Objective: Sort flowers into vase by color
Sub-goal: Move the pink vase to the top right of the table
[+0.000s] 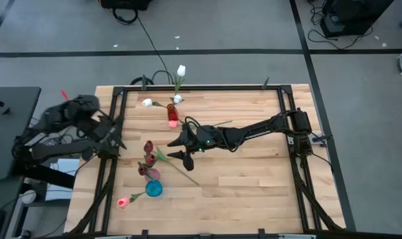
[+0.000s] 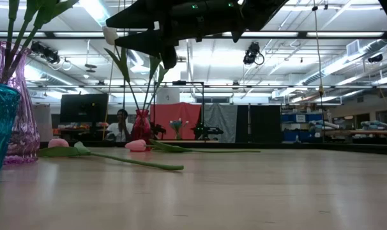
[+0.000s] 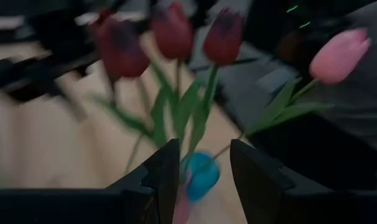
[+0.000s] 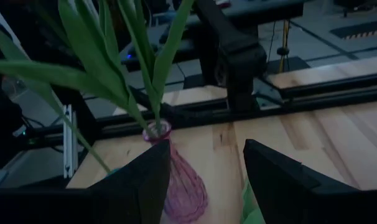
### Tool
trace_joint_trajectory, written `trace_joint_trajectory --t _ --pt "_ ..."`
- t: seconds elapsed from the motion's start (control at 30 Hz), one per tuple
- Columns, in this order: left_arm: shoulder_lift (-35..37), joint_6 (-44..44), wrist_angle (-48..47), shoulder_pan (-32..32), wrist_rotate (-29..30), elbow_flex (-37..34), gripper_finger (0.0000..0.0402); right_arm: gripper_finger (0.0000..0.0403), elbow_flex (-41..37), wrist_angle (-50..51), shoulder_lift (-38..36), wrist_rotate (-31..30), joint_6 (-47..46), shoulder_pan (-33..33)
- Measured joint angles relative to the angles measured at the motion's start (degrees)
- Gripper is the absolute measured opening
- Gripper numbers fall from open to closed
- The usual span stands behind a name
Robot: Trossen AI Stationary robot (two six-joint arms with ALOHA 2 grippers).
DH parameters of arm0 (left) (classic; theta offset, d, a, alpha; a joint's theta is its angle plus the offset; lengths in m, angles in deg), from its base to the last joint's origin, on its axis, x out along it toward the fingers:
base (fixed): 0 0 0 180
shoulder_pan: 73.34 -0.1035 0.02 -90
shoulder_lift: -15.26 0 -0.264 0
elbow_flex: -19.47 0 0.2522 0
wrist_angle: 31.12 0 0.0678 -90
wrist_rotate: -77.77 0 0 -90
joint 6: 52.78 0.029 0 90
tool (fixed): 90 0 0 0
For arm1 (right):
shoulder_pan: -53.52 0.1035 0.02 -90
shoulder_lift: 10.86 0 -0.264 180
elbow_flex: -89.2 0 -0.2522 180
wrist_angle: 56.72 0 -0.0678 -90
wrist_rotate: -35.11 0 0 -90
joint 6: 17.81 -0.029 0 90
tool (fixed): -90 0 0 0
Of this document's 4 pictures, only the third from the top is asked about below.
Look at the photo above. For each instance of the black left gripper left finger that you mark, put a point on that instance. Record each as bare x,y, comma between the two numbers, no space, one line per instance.
163,168

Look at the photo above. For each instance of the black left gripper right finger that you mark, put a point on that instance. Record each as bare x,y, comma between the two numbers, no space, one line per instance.
254,180

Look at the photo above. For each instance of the dark red artificial tulip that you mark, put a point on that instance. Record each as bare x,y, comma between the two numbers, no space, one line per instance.
173,31
224,37
123,49

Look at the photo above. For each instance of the pink artificial tulip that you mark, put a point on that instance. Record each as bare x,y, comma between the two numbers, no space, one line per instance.
339,56

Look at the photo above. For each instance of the teal glass vase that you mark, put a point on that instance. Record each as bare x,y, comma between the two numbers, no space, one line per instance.
204,177

